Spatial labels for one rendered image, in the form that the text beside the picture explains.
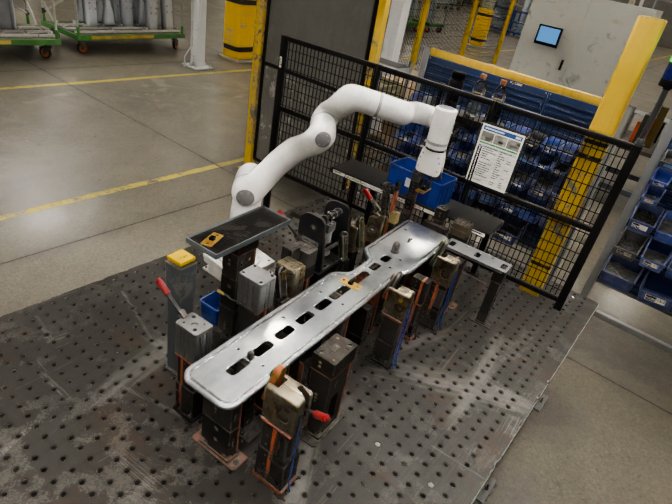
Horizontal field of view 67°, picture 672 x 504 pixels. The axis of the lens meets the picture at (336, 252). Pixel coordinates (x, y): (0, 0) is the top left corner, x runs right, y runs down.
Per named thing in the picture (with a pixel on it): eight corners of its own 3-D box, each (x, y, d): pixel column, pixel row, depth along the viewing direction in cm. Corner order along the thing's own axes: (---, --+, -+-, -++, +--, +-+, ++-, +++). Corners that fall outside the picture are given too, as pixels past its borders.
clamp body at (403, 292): (389, 375, 192) (411, 302, 174) (362, 358, 197) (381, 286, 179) (400, 362, 199) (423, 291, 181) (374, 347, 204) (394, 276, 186)
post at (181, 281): (178, 378, 173) (179, 271, 150) (163, 367, 176) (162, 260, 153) (195, 366, 179) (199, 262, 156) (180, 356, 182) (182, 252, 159)
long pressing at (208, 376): (236, 421, 127) (236, 416, 126) (174, 374, 136) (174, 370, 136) (451, 239, 231) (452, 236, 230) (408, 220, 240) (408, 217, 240)
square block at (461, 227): (445, 292, 246) (468, 228, 228) (431, 285, 249) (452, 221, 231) (452, 286, 252) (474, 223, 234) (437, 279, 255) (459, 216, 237)
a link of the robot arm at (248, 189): (249, 197, 216) (244, 217, 203) (229, 177, 211) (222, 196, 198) (342, 127, 199) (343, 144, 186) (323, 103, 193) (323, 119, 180)
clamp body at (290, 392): (283, 504, 142) (301, 415, 123) (244, 472, 148) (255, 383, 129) (306, 478, 150) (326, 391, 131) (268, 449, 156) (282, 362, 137)
